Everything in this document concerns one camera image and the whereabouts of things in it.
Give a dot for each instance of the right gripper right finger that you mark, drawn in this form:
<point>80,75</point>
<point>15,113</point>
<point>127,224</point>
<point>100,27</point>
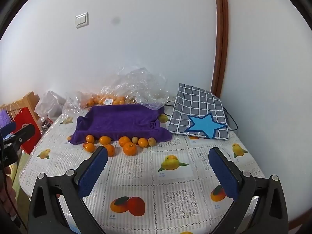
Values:
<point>270,213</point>

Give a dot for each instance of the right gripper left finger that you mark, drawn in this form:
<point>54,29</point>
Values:
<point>46,214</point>

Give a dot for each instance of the small orange kumquat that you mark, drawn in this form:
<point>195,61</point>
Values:
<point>89,147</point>
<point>90,139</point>

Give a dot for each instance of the large orange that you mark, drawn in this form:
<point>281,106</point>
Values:
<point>123,140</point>
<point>130,149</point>

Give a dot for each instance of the yellow-green round fruit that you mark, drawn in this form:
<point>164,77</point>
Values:
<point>135,140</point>
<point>152,142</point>

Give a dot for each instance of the medium orange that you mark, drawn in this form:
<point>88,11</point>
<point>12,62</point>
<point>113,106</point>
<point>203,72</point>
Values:
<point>143,143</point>

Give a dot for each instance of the orange mandarin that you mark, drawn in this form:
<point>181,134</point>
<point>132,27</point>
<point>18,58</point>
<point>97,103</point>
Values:
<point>110,150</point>
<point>104,140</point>

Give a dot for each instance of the person's left hand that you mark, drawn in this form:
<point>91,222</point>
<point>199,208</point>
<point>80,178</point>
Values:
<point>8,198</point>

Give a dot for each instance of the red paper bag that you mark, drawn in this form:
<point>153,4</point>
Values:
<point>26,124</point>

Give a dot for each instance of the plastic drink bottle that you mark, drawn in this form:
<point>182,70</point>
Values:
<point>46,123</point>

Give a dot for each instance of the wooden chair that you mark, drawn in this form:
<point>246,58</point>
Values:
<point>30,101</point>

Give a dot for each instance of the white plastic bag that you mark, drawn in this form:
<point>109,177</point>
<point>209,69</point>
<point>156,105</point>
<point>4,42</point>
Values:
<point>50,105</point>

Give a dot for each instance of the clear bag with fruit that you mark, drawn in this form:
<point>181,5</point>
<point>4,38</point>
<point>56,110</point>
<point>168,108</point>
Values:
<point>75,103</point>

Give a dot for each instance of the bag of small oranges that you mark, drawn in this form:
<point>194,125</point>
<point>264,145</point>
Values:
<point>102,99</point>

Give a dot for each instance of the purple towel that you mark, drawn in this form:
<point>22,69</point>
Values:
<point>116,121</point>

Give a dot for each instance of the grey checked star bag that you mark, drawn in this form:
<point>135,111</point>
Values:
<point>198,113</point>

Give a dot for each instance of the clear crumpled plastic bag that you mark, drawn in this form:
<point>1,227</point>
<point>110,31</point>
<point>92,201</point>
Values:
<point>137,86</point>

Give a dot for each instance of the white light switch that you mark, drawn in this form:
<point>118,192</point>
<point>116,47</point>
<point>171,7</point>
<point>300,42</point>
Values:
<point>81,20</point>

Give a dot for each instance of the brown wooden door frame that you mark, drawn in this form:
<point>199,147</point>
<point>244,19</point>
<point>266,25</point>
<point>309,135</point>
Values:
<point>222,39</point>

